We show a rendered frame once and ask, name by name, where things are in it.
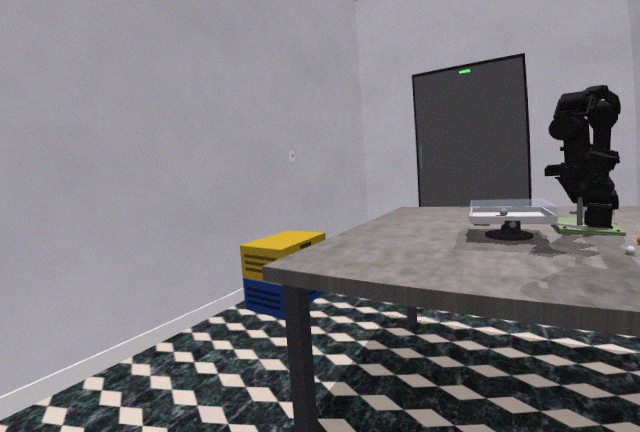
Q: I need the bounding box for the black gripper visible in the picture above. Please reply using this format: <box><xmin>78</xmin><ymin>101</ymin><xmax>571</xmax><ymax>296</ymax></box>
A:
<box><xmin>545</xmin><ymin>140</ymin><xmax>611</xmax><ymax>203</ymax></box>

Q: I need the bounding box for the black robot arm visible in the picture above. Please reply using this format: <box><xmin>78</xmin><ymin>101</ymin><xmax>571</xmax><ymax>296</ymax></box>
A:
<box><xmin>549</xmin><ymin>85</ymin><xmax>621</xmax><ymax>228</ymax></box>

